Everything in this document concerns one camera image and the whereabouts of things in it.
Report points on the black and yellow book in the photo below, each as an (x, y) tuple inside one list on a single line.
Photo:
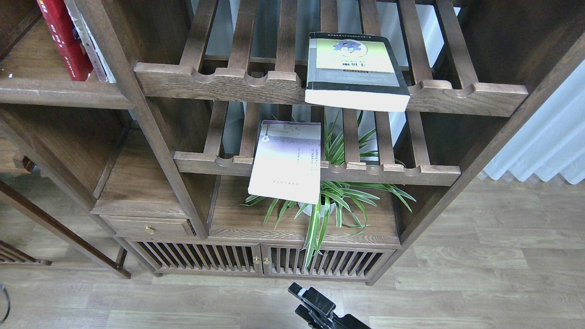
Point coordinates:
[(352, 71)]

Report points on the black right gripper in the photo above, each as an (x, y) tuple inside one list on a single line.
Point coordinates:
[(315, 308)]

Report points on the dark wooden bookshelf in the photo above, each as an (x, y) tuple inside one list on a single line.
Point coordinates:
[(171, 143)]

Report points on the white curtain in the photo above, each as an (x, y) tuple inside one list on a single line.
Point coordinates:
[(552, 142)]

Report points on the white upright book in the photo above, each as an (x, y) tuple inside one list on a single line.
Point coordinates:
[(101, 68)]

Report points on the white lavender book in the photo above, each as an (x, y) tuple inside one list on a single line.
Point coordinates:
[(287, 162)]

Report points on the red book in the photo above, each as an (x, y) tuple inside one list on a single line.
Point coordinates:
[(62, 30)]

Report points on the green spider plant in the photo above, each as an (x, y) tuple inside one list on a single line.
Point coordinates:
[(334, 196)]

